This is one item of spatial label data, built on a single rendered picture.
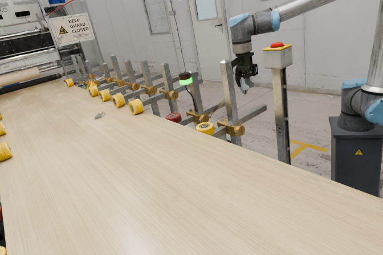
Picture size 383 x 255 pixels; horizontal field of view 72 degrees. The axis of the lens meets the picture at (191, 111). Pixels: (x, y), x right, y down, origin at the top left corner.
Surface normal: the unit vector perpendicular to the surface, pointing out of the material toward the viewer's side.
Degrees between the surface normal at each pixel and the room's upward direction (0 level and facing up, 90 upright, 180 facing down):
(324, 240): 0
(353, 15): 90
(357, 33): 90
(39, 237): 0
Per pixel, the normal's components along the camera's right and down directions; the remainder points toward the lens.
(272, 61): -0.77, 0.36
